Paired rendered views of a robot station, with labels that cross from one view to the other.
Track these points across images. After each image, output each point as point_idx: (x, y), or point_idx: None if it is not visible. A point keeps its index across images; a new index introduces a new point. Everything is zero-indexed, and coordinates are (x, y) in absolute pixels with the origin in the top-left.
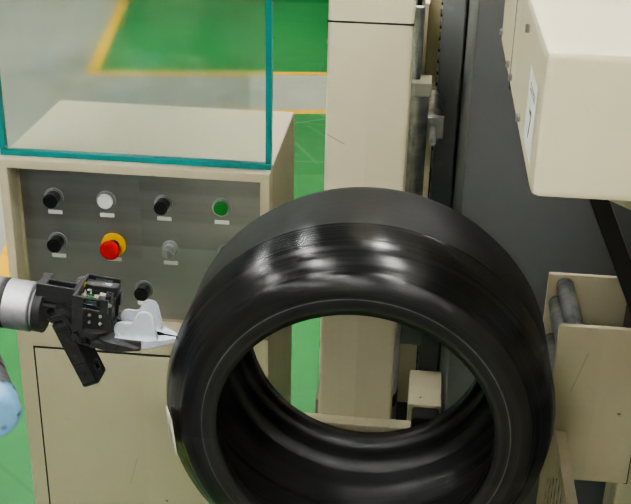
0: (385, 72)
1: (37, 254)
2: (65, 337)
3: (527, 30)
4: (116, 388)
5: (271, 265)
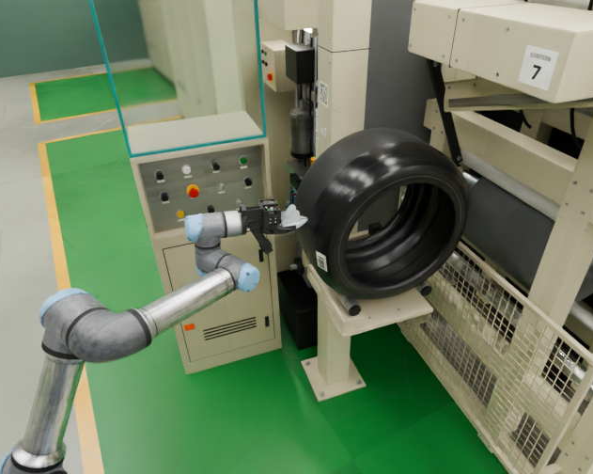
0: (357, 73)
1: (154, 204)
2: (257, 233)
3: (508, 30)
4: None
5: (366, 171)
